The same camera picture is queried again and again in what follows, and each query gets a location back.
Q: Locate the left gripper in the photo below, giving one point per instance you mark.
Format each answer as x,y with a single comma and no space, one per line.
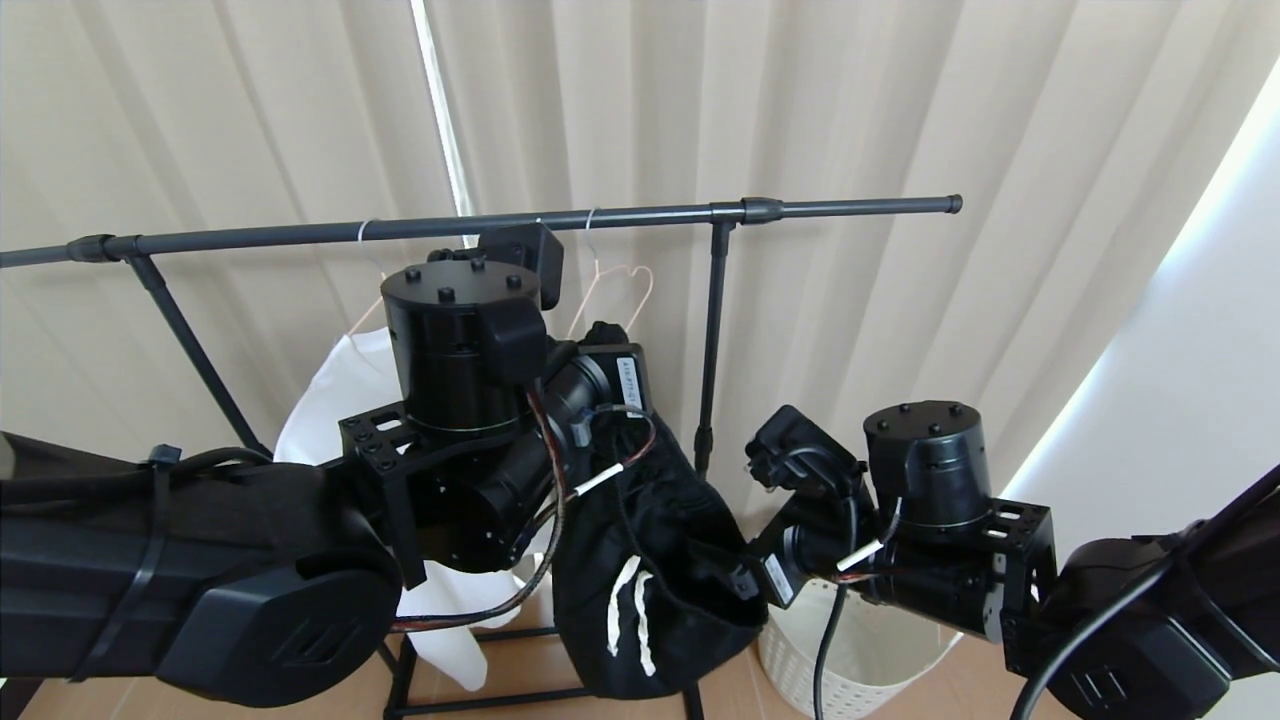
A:
500,500

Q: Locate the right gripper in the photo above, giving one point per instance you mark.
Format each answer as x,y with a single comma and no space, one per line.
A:
900,580

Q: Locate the black garment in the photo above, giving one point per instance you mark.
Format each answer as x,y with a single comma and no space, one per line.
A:
660,520

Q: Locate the white printed t-shirt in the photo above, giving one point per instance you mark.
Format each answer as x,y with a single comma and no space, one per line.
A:
330,400

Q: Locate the pink clothes hanger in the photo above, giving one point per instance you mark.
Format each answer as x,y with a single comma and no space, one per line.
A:
592,240
362,232

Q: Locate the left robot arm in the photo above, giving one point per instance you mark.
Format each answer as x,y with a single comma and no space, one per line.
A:
200,580

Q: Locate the white laundry basket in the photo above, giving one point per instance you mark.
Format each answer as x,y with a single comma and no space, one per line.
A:
880,660

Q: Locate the black clothes rack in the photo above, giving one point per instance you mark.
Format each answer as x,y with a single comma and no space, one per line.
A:
850,207

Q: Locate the beige curtain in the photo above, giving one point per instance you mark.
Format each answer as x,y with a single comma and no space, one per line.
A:
900,100

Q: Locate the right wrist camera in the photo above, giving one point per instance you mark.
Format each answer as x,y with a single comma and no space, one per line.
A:
800,445

